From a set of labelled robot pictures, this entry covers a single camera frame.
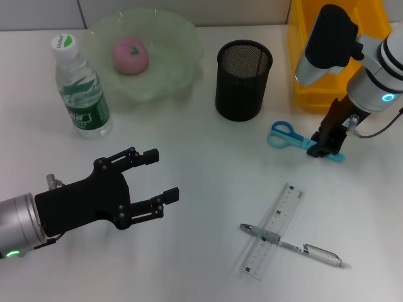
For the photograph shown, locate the right gripper cable with plug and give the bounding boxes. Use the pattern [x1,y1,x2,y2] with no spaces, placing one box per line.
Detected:
[344,106,403,139]

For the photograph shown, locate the gripper cable with plug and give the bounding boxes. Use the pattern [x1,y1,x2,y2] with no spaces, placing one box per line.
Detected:
[344,106,403,139]
[31,174,65,251]

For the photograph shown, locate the black mesh pen holder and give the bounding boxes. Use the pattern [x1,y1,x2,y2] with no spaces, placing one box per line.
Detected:
[215,39,273,123]

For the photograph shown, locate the silver white pen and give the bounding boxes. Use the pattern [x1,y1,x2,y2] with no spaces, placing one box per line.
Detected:
[239,223,353,269]

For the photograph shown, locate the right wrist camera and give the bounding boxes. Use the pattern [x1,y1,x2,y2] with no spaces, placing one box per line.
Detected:
[294,3,366,86]

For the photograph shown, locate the left gripper cable with plug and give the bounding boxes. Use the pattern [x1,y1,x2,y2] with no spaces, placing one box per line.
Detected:
[31,174,65,251]

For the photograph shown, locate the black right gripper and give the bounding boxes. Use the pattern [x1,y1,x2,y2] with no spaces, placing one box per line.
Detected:
[307,94,371,160]

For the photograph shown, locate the yellow plastic bin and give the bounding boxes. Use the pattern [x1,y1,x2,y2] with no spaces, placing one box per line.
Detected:
[286,0,394,114]

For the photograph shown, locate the pink peach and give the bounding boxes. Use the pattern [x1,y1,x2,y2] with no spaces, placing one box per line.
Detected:
[112,36,150,76]

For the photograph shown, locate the blue scissors with sheath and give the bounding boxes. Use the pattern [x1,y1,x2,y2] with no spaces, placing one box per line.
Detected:
[266,121,346,163]

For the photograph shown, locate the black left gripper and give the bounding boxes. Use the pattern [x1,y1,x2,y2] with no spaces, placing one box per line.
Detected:
[33,147,180,238]

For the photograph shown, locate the green glass fruit plate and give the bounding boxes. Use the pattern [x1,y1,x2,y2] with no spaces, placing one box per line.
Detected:
[82,8,205,103]

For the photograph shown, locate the clear green-label water bottle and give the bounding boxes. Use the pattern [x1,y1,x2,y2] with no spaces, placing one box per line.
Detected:
[51,33,113,140]

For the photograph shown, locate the transparent plastic ruler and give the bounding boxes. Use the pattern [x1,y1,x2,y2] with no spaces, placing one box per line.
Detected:
[241,182,305,281]

